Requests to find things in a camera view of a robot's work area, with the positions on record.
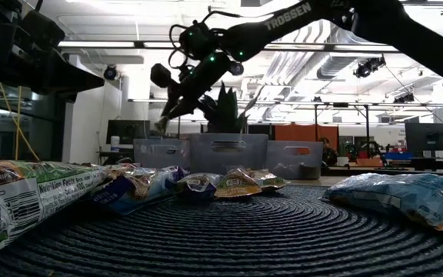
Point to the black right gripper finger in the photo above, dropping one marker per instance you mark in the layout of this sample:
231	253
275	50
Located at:
185	107
170	102

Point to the translucent grey storage bin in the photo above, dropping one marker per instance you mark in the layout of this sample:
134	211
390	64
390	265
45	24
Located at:
294	154
160	154
206	157

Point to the overhead LED light bar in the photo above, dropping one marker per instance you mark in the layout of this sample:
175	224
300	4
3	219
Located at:
102	45

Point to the silver ventilation duct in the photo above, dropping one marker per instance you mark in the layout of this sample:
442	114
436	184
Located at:
283	67

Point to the small black light cluster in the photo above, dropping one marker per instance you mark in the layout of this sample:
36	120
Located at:
404	99

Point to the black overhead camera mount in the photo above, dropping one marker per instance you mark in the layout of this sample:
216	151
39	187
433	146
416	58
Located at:
429	2

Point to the green white snack bag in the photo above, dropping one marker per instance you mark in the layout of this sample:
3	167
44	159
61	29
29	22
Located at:
33	192

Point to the black track light cluster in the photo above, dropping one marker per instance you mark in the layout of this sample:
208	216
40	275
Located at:
367	67

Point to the yellow green snack bag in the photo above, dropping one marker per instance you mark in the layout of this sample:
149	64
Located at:
237	186

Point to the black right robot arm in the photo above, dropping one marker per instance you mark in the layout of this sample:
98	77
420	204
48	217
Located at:
398	27

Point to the black ceiling spotlight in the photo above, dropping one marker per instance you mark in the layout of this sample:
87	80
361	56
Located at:
238	69
110	73

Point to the black computer monitor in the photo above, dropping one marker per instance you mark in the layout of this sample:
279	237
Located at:
127	132
428	136

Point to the light blue snack bag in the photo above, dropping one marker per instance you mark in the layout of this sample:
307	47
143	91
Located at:
398	196

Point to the orange partition panel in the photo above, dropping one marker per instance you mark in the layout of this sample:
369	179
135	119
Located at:
306	132

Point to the small plant in white pot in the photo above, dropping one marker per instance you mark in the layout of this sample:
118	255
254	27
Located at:
345	159

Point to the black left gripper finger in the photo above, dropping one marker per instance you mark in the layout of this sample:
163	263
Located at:
71	81

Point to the snake plant in white pot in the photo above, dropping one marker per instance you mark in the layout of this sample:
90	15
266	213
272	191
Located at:
227	111

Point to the dark round woven placemat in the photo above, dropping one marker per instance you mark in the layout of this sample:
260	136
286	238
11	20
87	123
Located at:
244	238

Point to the white cup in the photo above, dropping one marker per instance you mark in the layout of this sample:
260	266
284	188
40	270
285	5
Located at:
115	144

